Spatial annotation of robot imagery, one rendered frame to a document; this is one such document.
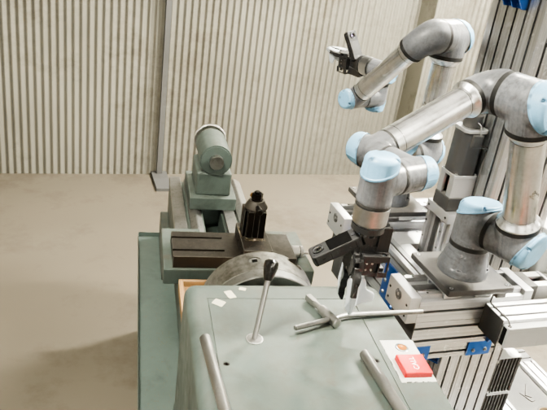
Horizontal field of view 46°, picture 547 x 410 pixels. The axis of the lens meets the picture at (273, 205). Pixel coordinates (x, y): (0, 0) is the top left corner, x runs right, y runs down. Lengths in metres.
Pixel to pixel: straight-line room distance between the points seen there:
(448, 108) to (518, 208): 0.35
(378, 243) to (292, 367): 0.32
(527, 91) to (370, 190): 0.49
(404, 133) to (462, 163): 0.63
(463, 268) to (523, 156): 0.42
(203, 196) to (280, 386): 1.60
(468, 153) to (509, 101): 0.51
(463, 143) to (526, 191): 0.41
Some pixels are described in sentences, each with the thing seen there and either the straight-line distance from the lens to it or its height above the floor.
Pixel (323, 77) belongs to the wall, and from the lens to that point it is 5.36.
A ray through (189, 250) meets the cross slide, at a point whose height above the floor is 0.97.
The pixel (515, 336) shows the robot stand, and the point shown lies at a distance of 2.00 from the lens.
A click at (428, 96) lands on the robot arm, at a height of 1.54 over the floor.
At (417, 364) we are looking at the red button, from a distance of 1.37.
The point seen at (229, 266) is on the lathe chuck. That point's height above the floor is 1.21.
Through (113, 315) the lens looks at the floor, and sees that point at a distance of 3.56.
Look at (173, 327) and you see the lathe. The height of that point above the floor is 0.54.
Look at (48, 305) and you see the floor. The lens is 3.65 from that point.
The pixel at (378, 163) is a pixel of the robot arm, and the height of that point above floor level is 1.64.
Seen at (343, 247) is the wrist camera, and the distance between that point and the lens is 1.35.
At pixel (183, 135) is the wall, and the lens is 5.19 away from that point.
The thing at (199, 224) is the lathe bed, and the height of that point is 0.86.
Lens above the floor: 2.06
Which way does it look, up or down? 25 degrees down
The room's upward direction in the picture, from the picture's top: 8 degrees clockwise
